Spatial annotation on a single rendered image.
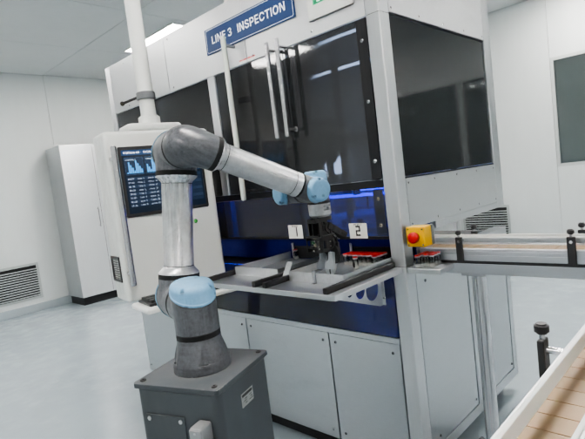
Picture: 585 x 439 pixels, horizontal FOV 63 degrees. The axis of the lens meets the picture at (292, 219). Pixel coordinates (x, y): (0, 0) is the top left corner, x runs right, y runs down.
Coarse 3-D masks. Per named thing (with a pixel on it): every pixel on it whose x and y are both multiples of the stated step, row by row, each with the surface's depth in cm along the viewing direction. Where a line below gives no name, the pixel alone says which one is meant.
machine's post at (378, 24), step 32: (384, 0) 170; (384, 32) 169; (384, 64) 169; (384, 96) 171; (384, 128) 172; (384, 160) 174; (416, 320) 179; (416, 352) 178; (416, 384) 179; (416, 416) 181
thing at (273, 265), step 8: (272, 256) 218; (280, 256) 221; (288, 256) 225; (248, 264) 207; (256, 264) 210; (264, 264) 214; (272, 264) 215; (280, 264) 213; (296, 264) 192; (304, 264) 195; (240, 272) 200; (248, 272) 196; (256, 272) 193; (264, 272) 190; (272, 272) 186; (280, 272) 185
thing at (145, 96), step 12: (132, 0) 216; (132, 12) 217; (132, 24) 217; (132, 36) 218; (144, 36) 220; (132, 48) 218; (144, 48) 219; (144, 60) 219; (144, 72) 219; (144, 84) 219; (144, 96) 219; (144, 108) 220; (144, 120) 219; (156, 120) 221
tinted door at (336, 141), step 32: (352, 32) 177; (288, 64) 201; (320, 64) 189; (352, 64) 179; (288, 96) 203; (320, 96) 191; (352, 96) 181; (320, 128) 194; (352, 128) 183; (320, 160) 196; (352, 160) 185
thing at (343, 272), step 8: (312, 264) 186; (376, 264) 172; (384, 264) 176; (288, 272) 177; (296, 272) 174; (304, 272) 172; (320, 272) 185; (336, 272) 181; (344, 272) 179; (352, 272) 162; (360, 272) 166; (296, 280) 175; (304, 280) 172; (312, 280) 169; (320, 280) 166; (328, 280) 164; (336, 280) 161
